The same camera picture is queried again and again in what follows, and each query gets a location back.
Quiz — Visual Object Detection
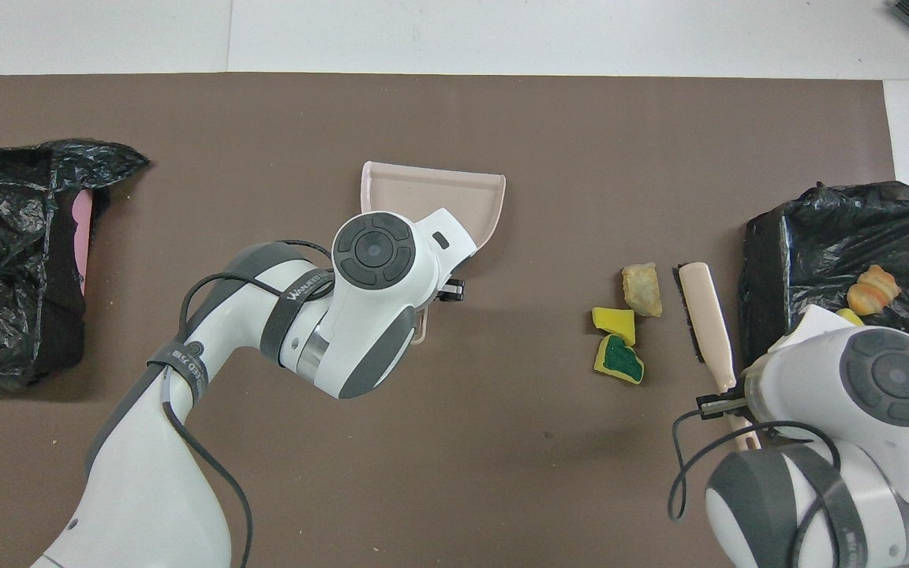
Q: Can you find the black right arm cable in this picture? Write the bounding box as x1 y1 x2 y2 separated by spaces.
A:
668 406 842 568

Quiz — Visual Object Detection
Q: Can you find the toy croissant piece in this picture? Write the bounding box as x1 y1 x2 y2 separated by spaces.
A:
847 264 902 316

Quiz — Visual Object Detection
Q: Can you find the green and yellow sponge piece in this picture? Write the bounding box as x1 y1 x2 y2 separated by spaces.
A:
593 334 645 386

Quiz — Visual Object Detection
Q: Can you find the bin fully wrapped black bag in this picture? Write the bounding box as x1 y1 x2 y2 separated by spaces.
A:
739 181 909 431

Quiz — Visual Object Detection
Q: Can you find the brown table mat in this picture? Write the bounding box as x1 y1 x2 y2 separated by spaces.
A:
0 73 909 568

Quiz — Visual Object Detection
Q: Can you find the beige hand brush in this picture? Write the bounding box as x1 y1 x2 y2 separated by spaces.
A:
675 262 761 450

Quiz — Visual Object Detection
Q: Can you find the small square yellow sponge piece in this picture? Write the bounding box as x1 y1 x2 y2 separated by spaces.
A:
591 307 637 346

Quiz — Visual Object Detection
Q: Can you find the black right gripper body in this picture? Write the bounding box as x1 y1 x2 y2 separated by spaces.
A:
699 392 752 419

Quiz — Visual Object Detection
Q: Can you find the pale bread chunk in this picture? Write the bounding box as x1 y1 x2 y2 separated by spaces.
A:
622 262 663 318

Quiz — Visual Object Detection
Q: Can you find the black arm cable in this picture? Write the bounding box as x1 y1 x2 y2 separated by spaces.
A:
668 406 842 568
159 239 337 568

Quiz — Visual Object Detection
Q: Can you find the pink bin with black bag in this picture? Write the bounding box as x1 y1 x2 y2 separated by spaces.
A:
0 140 150 389

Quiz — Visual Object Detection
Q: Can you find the beige plastic dustpan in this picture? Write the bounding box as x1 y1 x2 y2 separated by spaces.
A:
361 161 507 346

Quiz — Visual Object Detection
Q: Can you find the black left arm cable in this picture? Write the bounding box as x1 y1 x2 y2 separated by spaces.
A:
159 239 337 568

